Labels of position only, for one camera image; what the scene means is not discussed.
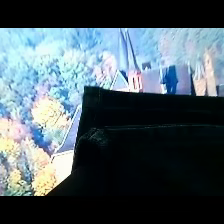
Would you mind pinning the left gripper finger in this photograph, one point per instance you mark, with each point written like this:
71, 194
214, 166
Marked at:
78, 185

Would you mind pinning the dark blue jeans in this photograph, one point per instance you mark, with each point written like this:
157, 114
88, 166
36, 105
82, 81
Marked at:
150, 140

